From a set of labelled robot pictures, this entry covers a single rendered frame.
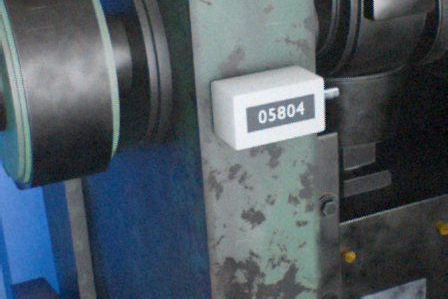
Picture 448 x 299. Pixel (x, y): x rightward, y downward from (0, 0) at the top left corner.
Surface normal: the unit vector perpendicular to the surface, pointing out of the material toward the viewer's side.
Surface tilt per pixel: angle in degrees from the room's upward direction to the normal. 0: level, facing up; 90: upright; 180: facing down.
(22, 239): 90
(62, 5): 49
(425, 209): 90
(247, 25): 90
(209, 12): 90
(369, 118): 100
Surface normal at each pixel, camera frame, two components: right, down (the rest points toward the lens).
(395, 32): 0.41, 0.56
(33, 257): 0.40, 0.30
